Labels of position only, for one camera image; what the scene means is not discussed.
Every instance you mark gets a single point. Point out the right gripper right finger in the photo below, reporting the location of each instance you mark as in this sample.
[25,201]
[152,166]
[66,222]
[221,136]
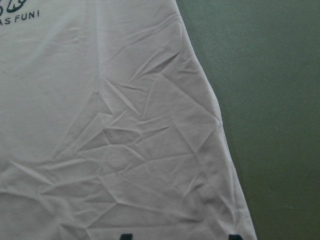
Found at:
[235,237]

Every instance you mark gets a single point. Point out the pink snoopy t-shirt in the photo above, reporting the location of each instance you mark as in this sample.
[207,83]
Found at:
[109,126]

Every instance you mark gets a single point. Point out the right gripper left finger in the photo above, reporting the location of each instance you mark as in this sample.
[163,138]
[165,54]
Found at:
[126,236]

